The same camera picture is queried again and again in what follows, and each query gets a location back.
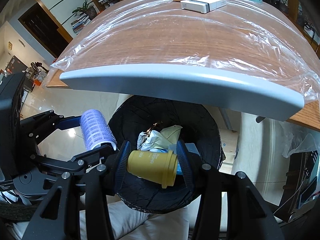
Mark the yellow paper bag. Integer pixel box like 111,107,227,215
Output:
157,125,182,148

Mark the potted plant left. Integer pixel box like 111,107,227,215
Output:
72,0,98,20

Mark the white blue medicine box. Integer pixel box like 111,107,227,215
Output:
180,0,227,14

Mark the small yellow cup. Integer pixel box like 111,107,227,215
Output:
127,150,178,189

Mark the black trash bin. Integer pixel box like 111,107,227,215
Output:
107,94,223,215

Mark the blue Pop Mart pouch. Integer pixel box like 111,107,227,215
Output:
150,143,185,176

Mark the purple hair roller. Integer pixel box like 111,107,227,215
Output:
80,109,117,151

